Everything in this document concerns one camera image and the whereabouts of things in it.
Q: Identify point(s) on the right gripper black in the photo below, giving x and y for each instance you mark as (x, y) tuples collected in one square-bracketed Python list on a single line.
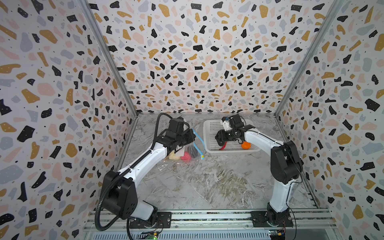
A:
[(225, 135)]

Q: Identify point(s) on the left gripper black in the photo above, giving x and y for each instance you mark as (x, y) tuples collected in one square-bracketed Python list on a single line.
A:
[(190, 135)]

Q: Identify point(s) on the cream toy garlic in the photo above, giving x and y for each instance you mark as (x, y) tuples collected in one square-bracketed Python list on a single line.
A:
[(174, 157)]

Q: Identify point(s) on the clear zip top bag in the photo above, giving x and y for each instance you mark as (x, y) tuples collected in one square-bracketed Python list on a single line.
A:
[(180, 152)]

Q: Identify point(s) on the pink toy fruit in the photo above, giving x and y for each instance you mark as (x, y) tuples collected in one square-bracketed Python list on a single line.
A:
[(187, 157)]

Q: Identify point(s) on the white plastic basket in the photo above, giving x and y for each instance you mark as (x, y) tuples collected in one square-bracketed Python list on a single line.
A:
[(210, 129)]

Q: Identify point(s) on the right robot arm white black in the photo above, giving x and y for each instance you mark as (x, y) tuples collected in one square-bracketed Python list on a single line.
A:
[(286, 165)]

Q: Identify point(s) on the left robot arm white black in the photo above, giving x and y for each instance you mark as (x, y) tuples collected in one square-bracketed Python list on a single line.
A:
[(119, 194)]

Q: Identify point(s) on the orange toy fruit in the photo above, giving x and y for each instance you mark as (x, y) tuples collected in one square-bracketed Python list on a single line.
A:
[(246, 145)]

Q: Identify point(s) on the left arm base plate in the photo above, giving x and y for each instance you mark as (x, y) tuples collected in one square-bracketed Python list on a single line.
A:
[(161, 220)]

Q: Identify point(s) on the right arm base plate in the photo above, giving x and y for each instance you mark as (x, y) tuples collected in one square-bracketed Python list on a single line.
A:
[(266, 219)]

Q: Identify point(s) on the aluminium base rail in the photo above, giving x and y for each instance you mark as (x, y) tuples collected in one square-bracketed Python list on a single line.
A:
[(309, 224)]

